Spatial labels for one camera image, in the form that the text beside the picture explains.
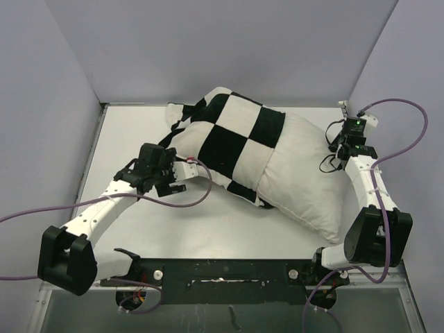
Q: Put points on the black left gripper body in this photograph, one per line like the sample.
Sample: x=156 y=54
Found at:
x=164 y=174

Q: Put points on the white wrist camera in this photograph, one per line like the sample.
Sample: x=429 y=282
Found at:
x=371 y=122
x=184 y=170

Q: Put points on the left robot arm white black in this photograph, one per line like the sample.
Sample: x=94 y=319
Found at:
x=67 y=257

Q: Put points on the black white checkered pillowcase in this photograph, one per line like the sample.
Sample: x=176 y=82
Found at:
x=232 y=135

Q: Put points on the white pillow insert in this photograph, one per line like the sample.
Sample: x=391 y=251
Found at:
x=293 y=182

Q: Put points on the aluminium frame rail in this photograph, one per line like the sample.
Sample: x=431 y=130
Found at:
x=367 y=180

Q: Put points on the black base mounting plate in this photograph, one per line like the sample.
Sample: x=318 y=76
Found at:
x=229 y=281

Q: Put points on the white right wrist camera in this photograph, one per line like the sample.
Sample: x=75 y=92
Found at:
x=371 y=122

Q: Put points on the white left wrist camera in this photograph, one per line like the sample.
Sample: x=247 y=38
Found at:
x=184 y=170

